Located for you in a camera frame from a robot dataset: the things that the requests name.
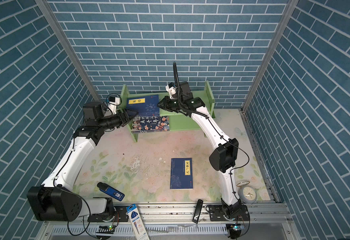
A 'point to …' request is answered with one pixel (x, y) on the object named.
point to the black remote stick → (197, 211)
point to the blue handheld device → (111, 191)
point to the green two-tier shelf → (179, 122)
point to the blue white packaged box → (139, 229)
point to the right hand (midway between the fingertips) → (155, 103)
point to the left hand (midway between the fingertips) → (136, 114)
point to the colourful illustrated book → (140, 124)
